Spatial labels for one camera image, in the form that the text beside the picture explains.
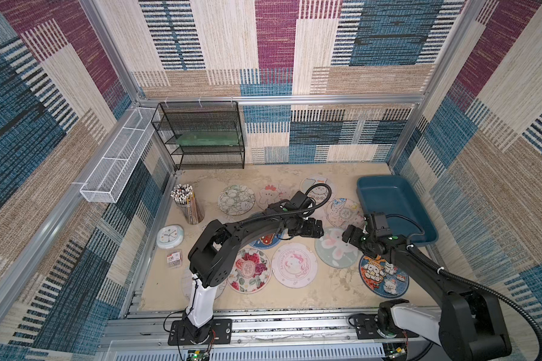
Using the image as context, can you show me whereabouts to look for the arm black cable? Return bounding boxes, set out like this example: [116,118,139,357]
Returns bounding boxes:
[225,182,334,231]
[385,213,542,361]

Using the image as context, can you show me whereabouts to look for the small white round clock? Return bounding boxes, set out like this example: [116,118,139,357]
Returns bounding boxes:
[156,225,185,250]

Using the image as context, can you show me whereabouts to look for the pink hello kitty coaster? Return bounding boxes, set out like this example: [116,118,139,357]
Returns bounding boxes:
[271,243,319,289]

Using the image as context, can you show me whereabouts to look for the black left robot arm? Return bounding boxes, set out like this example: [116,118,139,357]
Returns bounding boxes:
[183,192,327,332]

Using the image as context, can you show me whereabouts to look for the small clear plastic box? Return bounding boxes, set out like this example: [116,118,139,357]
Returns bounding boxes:
[167,250,183,269]

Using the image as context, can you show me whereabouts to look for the green white rabbit coaster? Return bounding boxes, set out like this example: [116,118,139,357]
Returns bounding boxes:
[315,227,360,269]

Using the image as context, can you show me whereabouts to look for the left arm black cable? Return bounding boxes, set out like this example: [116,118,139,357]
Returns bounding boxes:
[225,182,334,231]

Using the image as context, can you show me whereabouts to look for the black wire mesh shelf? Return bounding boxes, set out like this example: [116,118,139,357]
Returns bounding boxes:
[151,101,245,170]

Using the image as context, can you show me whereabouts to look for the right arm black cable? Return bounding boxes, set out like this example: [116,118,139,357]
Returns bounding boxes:
[385,213,542,361]

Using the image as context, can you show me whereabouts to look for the red rose floral coaster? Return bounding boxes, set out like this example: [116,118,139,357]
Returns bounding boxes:
[227,248,273,294]

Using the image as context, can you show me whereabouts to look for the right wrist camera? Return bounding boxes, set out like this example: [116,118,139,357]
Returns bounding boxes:
[370,212,392,238]

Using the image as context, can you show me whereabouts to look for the white wire mesh basket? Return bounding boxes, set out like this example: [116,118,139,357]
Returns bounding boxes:
[80,108,154,204]

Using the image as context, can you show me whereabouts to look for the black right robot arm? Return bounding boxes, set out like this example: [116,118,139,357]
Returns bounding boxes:
[342,221,512,360]

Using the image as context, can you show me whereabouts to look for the cup of coloured pencils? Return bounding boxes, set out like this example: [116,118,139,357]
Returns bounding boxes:
[170,184,204,225]

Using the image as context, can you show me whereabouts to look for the blue orange bears coaster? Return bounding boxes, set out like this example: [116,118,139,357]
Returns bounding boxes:
[358,256,410,299]

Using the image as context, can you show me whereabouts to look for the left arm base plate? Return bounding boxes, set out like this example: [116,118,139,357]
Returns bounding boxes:
[167,318,233,346]

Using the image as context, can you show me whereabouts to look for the green white cabbage coaster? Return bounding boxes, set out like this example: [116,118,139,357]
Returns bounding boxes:
[218,184,255,216]

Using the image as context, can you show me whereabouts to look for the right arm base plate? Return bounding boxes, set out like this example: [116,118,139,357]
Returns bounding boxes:
[347,313,419,340]

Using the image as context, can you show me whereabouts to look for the blue cartoon toast coaster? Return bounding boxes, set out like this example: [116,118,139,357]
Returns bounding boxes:
[250,233,281,250]

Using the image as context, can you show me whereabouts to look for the white butterfly coaster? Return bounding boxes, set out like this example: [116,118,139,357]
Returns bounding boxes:
[181,269,226,301]

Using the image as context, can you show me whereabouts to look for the pink checkered bunny coaster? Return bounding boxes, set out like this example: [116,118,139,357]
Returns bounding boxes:
[255,182,294,210]

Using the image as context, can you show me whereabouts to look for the teal plastic storage box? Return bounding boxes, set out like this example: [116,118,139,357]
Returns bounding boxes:
[356,175,438,247]

